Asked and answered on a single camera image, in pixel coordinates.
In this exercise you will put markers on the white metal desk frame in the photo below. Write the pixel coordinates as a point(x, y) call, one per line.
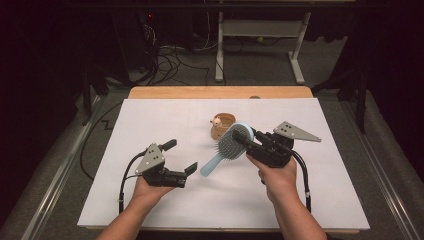
point(263, 28)

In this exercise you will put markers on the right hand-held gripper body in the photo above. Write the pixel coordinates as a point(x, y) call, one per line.
point(273, 153)

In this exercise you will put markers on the person's right hand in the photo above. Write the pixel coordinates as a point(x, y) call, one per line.
point(280, 181)

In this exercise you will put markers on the black stand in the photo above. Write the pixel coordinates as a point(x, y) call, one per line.
point(95, 86)
point(353, 86)

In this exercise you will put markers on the dark computer tower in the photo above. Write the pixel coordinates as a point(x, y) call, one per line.
point(133, 43)

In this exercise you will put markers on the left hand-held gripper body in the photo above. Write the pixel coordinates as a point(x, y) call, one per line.
point(153, 163)

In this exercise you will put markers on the light blue hairbrush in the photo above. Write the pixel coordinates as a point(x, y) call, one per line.
point(213, 165)

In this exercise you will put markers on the small yellow-green ball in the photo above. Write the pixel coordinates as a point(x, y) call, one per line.
point(260, 39)

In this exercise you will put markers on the metal floor rail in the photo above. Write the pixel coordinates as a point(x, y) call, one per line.
point(383, 180)
point(53, 186)

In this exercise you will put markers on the white table cover sheet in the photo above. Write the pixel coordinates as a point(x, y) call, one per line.
point(166, 113)

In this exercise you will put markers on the person's left hand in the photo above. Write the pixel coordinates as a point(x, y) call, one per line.
point(150, 193)

